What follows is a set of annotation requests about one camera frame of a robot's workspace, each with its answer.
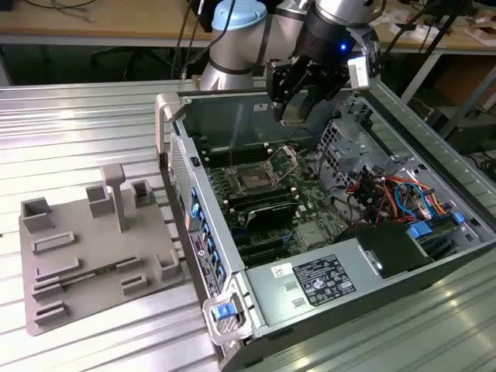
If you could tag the brown cardboard box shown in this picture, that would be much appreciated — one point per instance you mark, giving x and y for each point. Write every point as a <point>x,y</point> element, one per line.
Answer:
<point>484,35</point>

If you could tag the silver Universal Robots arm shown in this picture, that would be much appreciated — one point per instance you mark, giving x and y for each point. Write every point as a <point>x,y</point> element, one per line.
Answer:
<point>236,58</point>

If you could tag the black plastic duct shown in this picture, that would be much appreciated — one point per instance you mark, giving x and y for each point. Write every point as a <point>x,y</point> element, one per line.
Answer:
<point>391,244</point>

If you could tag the grey open PC case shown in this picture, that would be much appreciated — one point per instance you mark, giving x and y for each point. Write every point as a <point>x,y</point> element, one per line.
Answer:
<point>222,217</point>

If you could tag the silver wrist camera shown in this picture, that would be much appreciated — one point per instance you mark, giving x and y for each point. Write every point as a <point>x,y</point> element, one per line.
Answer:
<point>358,73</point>

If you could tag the perforated metal disk bay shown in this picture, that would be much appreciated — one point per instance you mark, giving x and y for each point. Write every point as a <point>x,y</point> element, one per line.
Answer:
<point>348,147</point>

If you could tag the silver Intel CPU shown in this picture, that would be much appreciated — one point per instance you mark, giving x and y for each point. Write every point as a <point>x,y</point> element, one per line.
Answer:
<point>295,112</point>

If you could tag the black graphics card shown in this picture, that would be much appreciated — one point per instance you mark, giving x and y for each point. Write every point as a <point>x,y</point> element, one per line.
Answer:
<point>271,215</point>

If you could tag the white case label sticker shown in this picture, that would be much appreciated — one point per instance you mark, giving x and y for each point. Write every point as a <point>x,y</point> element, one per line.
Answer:
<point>260,108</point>

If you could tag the CPU socket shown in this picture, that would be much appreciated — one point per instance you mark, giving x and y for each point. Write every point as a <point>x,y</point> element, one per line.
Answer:
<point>253,178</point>

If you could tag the long wooden desk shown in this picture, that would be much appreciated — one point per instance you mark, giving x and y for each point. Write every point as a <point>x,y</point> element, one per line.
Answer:
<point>116,21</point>

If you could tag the blue case latch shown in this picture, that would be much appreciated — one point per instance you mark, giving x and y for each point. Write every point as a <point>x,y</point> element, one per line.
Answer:
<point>221,312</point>

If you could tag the grey parts rack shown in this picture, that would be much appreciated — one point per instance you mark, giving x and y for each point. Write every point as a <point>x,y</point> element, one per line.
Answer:
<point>97,240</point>

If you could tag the grey power supply unit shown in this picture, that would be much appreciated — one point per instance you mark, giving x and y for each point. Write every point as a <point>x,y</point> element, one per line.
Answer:
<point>271,286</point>

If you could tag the small white box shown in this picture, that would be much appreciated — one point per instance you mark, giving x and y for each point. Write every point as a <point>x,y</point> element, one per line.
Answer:
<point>405,33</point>

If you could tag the silver chipset heatsink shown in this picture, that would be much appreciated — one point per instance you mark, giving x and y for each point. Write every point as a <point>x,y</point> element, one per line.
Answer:
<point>312,235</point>

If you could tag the green motherboard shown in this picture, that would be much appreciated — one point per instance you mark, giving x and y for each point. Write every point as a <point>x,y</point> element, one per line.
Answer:
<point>306,201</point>

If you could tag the black chair base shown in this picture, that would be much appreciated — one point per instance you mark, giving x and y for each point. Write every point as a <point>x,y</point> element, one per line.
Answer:
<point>133,58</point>

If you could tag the green RAM stick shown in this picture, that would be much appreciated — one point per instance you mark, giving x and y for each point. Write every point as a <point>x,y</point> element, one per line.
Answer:
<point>83,277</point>

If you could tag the small blue plastic clip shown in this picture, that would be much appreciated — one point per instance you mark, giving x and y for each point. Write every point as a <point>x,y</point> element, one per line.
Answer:
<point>459,218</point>

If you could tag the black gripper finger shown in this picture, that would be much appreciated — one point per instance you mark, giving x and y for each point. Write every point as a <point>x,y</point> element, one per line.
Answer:
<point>286,79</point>
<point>327,79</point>

